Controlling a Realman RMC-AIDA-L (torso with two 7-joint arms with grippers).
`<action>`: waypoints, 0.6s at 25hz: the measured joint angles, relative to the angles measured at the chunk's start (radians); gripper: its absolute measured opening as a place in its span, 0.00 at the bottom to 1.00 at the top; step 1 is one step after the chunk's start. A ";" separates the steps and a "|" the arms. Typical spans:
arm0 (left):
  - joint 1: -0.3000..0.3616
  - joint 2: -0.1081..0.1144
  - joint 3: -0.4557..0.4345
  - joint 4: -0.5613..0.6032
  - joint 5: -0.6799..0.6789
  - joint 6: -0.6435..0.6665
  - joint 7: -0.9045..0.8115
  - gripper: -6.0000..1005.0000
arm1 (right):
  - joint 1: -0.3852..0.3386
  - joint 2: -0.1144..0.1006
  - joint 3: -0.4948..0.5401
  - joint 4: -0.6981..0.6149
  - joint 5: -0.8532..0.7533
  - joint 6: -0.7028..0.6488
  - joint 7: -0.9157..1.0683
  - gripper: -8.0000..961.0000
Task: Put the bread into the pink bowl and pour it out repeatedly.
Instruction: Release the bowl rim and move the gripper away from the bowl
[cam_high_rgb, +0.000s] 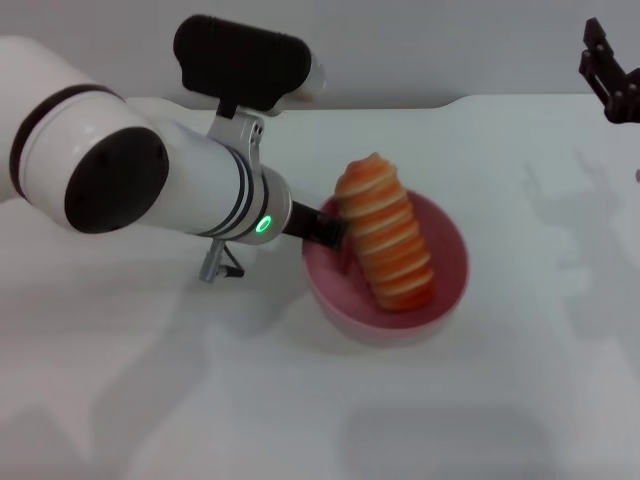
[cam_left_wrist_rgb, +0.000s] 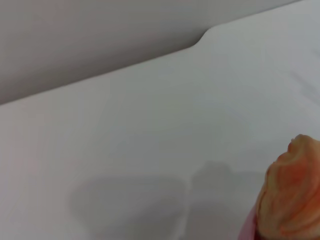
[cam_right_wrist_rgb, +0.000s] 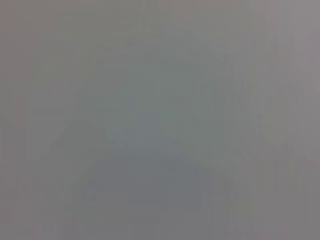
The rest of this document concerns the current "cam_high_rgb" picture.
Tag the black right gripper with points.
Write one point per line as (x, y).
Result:
(627, 97)

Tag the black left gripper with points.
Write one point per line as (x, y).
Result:
(302, 222)

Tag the long golden bread loaf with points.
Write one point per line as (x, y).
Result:
(390, 235)

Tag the pink plastic bowl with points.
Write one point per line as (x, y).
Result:
(400, 310)

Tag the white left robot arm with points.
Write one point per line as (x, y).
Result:
(125, 170)

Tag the silver left camera bracket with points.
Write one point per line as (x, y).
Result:
(237, 135)

